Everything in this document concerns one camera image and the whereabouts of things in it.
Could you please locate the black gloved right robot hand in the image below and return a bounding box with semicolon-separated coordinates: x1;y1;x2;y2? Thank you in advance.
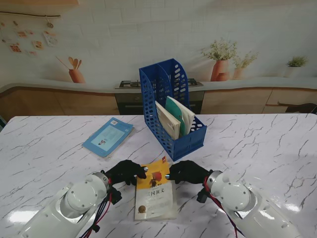
165;160;213;185

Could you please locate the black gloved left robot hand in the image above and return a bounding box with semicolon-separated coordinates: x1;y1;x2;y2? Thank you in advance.
106;160;149;186

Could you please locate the light blue paperback book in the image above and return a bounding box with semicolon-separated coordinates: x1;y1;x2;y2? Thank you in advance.
82;117;136;159

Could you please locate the yellow and white book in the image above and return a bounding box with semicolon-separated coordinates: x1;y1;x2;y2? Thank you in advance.
134;156;178;222

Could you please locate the tan paperback book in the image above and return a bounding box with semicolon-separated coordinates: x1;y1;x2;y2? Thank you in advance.
155;100;181;140

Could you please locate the teal illustrated paperback book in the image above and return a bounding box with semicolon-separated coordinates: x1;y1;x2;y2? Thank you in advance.
165;96;197;137

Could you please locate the blue plastic file holder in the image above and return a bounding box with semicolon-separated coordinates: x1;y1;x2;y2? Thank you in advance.
139;58;208;162

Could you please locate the printed kitchen backdrop banner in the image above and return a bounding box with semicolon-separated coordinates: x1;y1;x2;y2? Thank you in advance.
0;0;317;117

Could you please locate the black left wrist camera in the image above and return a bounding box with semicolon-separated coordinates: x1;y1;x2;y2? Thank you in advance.
108;187;122;205

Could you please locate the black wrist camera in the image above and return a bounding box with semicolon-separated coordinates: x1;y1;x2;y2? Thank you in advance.
197;188;211;203
108;187;122;205

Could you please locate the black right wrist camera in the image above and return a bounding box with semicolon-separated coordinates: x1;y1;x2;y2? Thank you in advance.
197;188;211;203

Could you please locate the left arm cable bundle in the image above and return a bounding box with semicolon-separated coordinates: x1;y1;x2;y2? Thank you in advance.
76;178;114;238

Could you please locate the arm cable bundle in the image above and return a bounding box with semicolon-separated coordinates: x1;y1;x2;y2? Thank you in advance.
76;178;114;238
203;177;247;238

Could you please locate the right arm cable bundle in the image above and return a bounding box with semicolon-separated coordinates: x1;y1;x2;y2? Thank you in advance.
203;177;247;238

